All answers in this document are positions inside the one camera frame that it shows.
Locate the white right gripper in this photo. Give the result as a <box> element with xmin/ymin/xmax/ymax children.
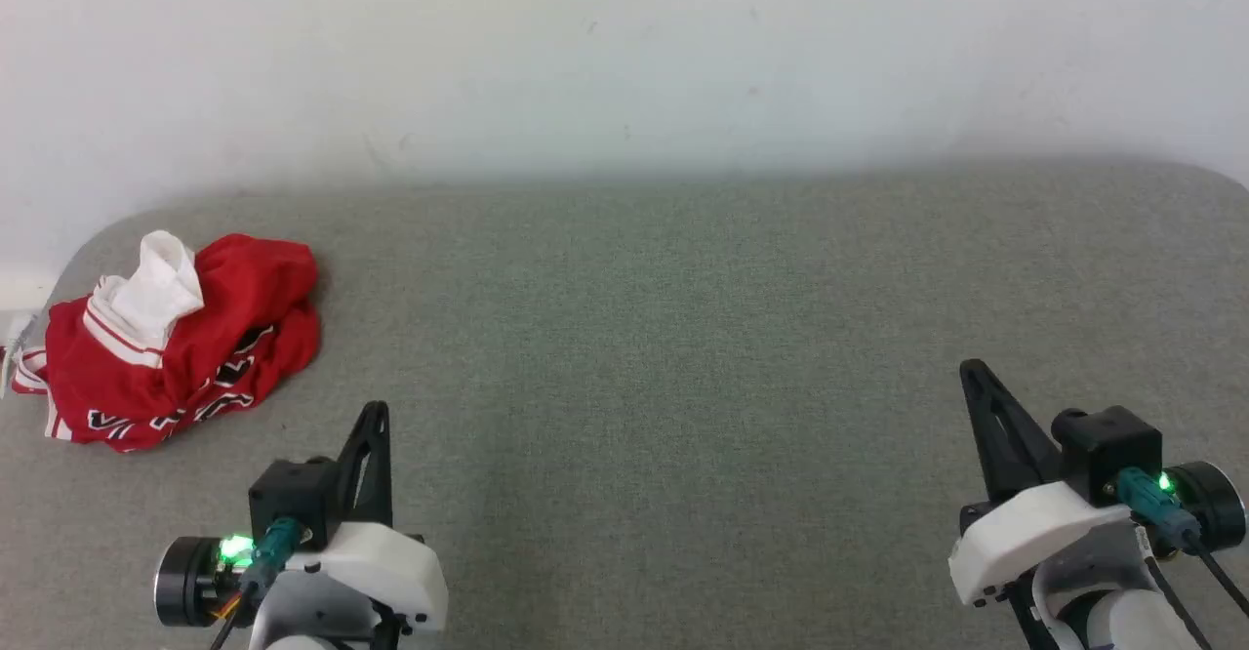
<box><xmin>947</xmin><ymin>358</ymin><xmax>1141</xmax><ymax>609</ymax></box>

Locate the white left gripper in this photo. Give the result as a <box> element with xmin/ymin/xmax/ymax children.
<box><xmin>281</xmin><ymin>401</ymin><xmax>451</xmax><ymax>631</ymax></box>

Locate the red Bulls basketball jersey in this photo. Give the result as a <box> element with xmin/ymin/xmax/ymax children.
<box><xmin>10</xmin><ymin>230</ymin><xmax>323</xmax><ymax>454</ymax></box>

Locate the grey fabric sofa cushion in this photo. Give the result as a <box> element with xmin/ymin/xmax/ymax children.
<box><xmin>0</xmin><ymin>157</ymin><xmax>1249</xmax><ymax>650</ymax></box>

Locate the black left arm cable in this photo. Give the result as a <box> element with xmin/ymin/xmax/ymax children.
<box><xmin>208</xmin><ymin>517</ymin><xmax>305</xmax><ymax>650</ymax></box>

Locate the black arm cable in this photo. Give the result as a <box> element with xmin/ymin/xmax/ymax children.
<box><xmin>208</xmin><ymin>517</ymin><xmax>305</xmax><ymax>650</ymax></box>
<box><xmin>1115</xmin><ymin>467</ymin><xmax>1249</xmax><ymax>650</ymax></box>

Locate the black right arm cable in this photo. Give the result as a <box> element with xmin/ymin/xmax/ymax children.
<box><xmin>1115</xmin><ymin>467</ymin><xmax>1249</xmax><ymax>650</ymax></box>

